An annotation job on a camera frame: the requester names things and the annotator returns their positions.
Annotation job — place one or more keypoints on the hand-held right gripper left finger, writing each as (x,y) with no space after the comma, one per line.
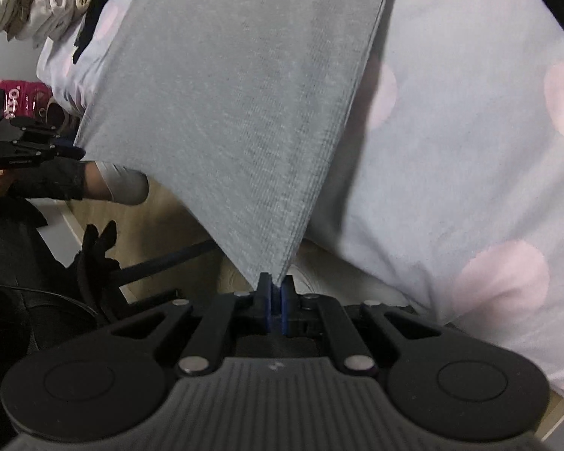
(265,303)

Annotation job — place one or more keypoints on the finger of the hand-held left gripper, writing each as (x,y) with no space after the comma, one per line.
(68,152)
(35,124)

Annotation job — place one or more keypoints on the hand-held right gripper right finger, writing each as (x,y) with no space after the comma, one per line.
(286,304)

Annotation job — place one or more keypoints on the grey shirt with black trim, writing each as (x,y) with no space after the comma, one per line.
(244,103)

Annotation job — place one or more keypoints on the stack of folded light clothes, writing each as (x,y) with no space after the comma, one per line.
(51,4)

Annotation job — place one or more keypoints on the pink printed plastic bag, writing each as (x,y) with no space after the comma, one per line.
(21,98)

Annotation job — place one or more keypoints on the person's leg with grey sock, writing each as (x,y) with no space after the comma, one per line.
(122,183)

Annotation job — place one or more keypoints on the black metal bar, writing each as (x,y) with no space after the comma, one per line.
(169,260)

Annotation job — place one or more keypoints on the bed with dotted sheet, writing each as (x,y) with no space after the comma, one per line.
(451,150)

